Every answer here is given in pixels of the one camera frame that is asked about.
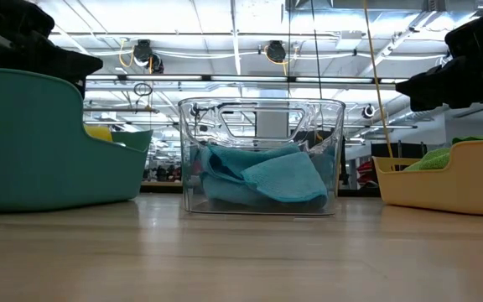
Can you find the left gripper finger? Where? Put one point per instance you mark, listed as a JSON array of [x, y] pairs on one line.
[[84, 66]]

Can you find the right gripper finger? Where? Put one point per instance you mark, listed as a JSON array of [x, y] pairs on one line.
[[422, 92]]

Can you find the large yellow microfiber towel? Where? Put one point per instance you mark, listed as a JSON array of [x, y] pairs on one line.
[[98, 133]]

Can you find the blue microfiber towel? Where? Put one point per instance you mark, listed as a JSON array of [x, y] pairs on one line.
[[224, 168], [287, 180]]

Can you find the small black white reel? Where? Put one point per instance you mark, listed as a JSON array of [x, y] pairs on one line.
[[368, 111]]

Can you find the black background monitor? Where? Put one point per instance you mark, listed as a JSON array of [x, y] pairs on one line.
[[409, 149]]

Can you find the teal plastic basket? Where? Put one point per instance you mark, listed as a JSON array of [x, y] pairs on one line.
[[36, 147]]

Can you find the yellow-orange plastic basket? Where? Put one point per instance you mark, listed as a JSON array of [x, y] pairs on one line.
[[434, 189]]

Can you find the red object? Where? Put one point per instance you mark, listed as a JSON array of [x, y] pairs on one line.
[[365, 172]]

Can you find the wooden background bench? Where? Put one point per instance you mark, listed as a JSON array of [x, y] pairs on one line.
[[162, 183]]

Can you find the clear plastic basket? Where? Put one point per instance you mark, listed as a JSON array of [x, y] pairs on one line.
[[189, 168]]

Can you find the long ceiling light strip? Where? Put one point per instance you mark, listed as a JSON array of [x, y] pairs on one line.
[[245, 78]]

